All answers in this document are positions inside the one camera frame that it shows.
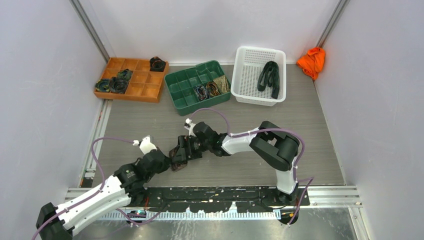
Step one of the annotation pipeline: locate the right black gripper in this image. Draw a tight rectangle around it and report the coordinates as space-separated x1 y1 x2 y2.
173 135 211 164

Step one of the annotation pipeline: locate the brown paisley tie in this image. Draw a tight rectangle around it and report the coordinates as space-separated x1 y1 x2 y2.
169 147 188 172

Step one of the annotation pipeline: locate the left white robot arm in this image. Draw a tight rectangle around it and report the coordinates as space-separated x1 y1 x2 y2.
35 149 171 240

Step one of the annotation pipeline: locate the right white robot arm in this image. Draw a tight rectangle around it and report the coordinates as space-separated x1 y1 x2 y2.
169 121 300 206

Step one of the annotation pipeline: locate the rolled colourful striped tie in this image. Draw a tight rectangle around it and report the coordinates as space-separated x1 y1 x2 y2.
193 84 210 102

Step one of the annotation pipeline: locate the rolled orange brown tie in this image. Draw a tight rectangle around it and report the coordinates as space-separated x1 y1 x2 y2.
205 81 221 98

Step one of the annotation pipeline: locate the green compartment tray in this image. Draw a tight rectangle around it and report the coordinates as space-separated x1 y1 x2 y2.
164 60 231 116

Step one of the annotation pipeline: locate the rolled olive gold tie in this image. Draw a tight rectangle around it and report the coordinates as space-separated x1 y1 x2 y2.
213 75 231 94

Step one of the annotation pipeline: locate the orange compartment tray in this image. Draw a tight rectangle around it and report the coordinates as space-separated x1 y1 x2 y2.
93 57 169 103

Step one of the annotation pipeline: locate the rolled dark grey tie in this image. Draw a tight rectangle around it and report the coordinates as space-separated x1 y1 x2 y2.
108 77 129 94

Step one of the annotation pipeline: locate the white plastic basket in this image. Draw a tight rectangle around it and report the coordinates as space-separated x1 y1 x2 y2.
231 46 287 107

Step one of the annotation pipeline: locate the rolled black tie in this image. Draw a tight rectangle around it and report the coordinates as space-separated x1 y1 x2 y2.
149 56 167 72

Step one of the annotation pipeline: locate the rolled green patterned tie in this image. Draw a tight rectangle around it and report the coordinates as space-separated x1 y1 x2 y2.
116 68 133 82

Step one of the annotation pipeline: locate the dark green tie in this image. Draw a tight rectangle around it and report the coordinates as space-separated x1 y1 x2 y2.
256 61 280 99

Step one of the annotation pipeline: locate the rolled blue green tie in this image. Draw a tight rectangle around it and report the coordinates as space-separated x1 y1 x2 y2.
94 78 111 93

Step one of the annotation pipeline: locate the orange cloth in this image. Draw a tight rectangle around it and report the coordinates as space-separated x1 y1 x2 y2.
296 47 326 81

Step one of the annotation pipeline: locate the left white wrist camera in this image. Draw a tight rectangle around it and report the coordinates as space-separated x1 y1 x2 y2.
132 135 157 155

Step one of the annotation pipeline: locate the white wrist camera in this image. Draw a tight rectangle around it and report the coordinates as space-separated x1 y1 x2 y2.
183 118 195 136
132 135 157 155

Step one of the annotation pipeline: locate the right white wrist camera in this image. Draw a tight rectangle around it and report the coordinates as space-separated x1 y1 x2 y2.
183 118 195 136

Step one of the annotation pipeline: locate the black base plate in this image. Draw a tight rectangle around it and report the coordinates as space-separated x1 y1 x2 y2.
128 186 310 213

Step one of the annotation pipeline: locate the aluminium front rail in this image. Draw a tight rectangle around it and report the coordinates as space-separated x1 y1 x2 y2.
66 185 362 221

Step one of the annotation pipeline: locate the left aluminium corner post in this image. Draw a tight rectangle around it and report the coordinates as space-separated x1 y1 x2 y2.
70 0 110 62

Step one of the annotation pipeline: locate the aluminium corner post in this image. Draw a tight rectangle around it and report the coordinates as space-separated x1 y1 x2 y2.
70 0 110 62
316 0 350 48

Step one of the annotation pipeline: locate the right aluminium corner post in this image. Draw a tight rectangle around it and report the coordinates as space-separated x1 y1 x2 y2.
316 0 350 48

